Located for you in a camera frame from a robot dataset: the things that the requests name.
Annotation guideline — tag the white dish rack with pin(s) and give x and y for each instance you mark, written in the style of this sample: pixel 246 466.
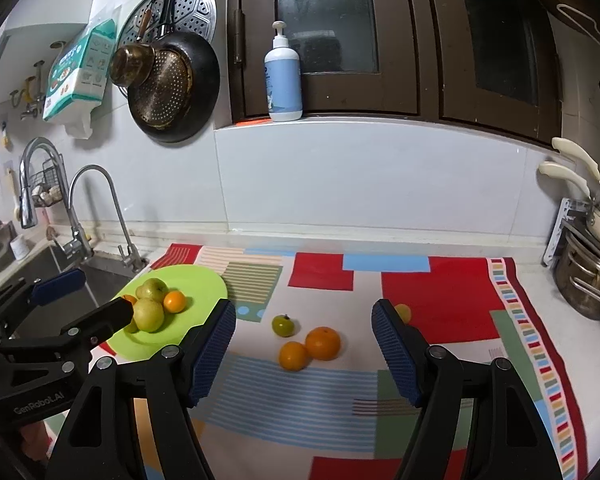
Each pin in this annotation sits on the white dish rack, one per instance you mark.
pixel 557 232

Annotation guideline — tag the small brown fruit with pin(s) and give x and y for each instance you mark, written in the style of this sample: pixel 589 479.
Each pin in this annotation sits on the small brown fruit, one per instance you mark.
pixel 404 312

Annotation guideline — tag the paper towel pack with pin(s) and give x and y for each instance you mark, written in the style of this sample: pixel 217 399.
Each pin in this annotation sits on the paper towel pack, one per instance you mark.
pixel 77 70

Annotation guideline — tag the perforated metal colander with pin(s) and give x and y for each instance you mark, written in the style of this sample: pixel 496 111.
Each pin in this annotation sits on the perforated metal colander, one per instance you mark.
pixel 165 90

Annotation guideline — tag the black frying pan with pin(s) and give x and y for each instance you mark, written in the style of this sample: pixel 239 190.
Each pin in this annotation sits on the black frying pan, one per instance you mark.
pixel 205 85

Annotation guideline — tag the round metal steamer plate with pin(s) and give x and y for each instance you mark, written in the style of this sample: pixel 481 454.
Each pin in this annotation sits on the round metal steamer plate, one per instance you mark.
pixel 195 5

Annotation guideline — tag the orange tangerine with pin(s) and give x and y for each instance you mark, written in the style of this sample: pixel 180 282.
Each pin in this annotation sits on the orange tangerine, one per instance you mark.
pixel 323 343
pixel 128 299
pixel 294 356
pixel 174 301

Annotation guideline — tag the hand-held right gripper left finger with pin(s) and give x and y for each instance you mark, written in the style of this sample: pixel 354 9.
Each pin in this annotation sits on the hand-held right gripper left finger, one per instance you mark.
pixel 212 355

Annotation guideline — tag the large chrome faucet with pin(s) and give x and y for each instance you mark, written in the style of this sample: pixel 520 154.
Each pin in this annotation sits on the large chrome faucet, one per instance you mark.
pixel 27 185

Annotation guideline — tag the grey wall hook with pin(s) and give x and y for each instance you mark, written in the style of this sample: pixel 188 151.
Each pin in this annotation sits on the grey wall hook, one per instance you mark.
pixel 39 77

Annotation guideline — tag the green plate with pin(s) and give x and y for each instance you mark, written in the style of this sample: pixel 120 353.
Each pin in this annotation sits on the green plate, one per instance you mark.
pixel 200 285

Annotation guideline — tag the dark wooden window sash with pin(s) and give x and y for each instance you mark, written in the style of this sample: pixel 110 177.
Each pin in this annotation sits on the dark wooden window sash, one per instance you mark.
pixel 250 35
pixel 445 60

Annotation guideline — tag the yellow wall hook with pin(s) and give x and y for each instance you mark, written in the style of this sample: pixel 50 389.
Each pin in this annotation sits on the yellow wall hook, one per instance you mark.
pixel 27 89

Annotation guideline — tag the small brass pot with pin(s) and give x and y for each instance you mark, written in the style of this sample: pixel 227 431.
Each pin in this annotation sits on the small brass pot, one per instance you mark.
pixel 130 65

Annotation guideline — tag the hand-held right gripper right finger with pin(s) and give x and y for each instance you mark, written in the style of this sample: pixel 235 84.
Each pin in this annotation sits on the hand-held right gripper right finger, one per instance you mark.
pixel 397 355

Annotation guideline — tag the thin gooseneck faucet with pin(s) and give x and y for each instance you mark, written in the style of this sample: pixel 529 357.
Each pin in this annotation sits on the thin gooseneck faucet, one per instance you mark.
pixel 111 195

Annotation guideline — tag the green apple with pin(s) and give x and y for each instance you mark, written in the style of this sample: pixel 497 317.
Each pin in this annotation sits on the green apple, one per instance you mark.
pixel 152 289
pixel 148 315

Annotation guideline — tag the stainless steel sink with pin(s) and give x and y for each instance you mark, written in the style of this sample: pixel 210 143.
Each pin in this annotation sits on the stainless steel sink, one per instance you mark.
pixel 105 280

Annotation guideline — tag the white pump soap bottle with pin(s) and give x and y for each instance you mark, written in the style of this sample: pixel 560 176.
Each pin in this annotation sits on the white pump soap bottle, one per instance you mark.
pixel 283 85

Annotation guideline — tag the small white cup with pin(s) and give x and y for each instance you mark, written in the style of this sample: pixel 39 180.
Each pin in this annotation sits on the small white cup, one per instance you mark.
pixel 20 248

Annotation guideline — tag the stainless steel pot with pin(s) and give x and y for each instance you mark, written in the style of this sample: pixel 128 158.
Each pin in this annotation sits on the stainless steel pot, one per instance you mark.
pixel 580 275

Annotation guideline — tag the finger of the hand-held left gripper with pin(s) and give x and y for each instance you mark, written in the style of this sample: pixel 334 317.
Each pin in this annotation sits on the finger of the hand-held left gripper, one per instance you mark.
pixel 107 317
pixel 60 282

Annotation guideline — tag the person's left hand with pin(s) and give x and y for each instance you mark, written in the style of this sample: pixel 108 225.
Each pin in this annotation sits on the person's left hand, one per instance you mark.
pixel 36 442

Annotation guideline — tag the small green tomato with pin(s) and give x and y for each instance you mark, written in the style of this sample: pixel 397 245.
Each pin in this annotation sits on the small green tomato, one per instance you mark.
pixel 283 325

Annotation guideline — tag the colourful patchwork tablecloth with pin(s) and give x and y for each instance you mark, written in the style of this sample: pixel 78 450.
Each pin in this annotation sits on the colourful patchwork tablecloth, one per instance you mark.
pixel 330 410

